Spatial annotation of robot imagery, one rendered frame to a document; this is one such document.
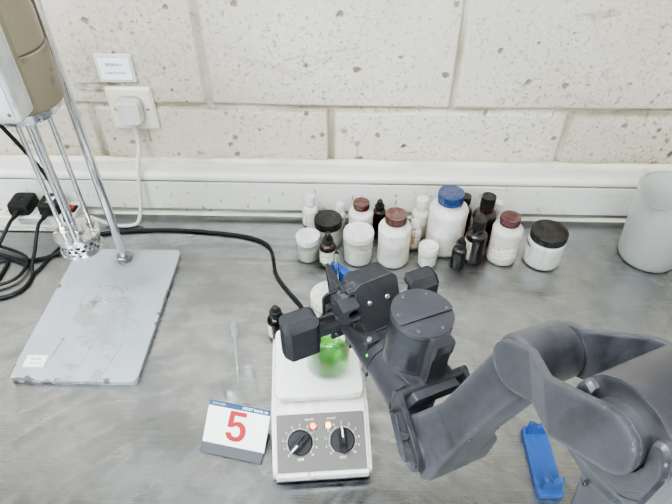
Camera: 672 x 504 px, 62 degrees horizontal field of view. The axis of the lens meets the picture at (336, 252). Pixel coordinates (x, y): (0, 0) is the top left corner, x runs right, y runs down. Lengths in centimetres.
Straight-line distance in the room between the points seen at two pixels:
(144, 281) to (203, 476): 39
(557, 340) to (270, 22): 77
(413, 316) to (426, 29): 63
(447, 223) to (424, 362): 56
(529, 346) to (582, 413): 6
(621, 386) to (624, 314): 78
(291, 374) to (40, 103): 47
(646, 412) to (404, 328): 23
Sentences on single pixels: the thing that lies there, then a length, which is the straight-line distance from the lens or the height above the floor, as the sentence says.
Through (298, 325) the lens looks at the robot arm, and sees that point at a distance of 58.
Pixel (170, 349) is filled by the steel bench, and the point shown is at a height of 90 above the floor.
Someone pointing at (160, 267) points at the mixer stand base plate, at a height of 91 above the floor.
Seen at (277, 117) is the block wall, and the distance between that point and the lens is 109.
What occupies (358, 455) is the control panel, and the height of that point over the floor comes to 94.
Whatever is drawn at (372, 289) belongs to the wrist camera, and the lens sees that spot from 55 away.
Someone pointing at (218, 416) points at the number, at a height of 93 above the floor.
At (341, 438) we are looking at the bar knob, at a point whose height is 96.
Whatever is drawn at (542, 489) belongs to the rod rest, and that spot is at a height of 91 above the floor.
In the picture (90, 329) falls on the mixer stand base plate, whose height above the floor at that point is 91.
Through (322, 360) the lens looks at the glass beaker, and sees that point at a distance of 74.
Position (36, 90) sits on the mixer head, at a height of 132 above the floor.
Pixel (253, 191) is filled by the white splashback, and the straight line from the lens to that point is 114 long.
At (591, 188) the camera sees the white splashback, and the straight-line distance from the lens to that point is 121.
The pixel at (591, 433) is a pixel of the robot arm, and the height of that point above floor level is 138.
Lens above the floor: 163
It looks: 42 degrees down
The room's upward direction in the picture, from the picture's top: straight up
